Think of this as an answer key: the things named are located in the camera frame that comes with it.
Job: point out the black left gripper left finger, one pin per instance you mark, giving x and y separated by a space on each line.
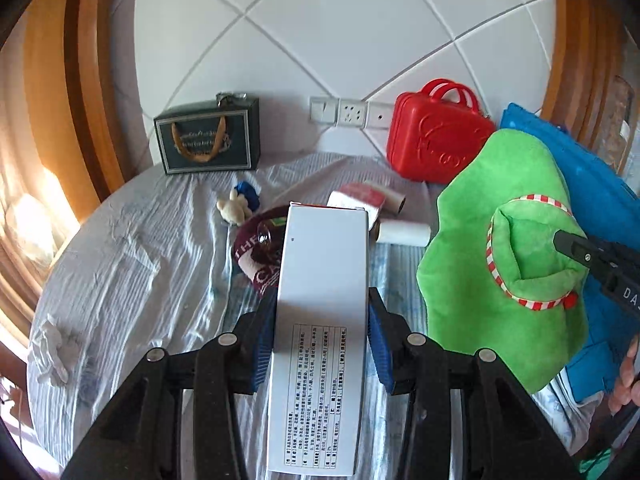
137 435

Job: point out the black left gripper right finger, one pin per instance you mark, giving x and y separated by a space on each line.
467 417

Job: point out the white cardboard box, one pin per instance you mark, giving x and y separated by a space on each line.
319 346

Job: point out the maroon knit hat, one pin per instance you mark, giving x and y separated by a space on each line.
258 245

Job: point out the pink tissue pack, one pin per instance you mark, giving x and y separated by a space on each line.
358 195

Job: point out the person right hand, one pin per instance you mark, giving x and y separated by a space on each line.
626 389

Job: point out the blue fabric storage bin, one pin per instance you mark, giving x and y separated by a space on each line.
605 208

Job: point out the crumpled white tissue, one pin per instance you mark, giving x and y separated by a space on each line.
55 351

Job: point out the green plush toy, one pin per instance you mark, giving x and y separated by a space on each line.
491 276

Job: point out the white paper roll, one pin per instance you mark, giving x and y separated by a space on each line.
400 232

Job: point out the red plastic toy suitcase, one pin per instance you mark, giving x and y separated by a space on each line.
436 132

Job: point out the small cream plush bunny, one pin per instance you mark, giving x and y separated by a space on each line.
234 209

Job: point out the dark green gift bag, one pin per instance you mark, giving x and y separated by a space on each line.
218 135

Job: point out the white wall socket panel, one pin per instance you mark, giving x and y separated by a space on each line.
324 110

